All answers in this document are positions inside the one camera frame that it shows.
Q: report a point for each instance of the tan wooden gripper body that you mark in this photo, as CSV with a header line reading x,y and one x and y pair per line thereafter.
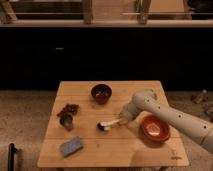
x,y
122,121

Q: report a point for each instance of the white handled dish brush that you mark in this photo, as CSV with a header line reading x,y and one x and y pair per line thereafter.
x,y
106,125

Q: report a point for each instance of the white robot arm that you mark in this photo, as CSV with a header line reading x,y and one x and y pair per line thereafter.
x,y
198,130

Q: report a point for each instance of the dark brown bowl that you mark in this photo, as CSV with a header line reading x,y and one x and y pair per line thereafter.
x,y
101,93

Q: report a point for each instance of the red orange bowl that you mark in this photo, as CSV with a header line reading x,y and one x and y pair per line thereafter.
x,y
154,129

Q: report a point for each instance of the brown grape bunch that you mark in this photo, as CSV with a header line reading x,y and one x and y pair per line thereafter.
x,y
69,108

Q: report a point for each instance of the dark metal cup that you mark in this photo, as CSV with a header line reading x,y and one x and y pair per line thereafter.
x,y
67,122

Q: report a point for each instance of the wooden shelf frame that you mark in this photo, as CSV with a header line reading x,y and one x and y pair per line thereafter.
x,y
106,13

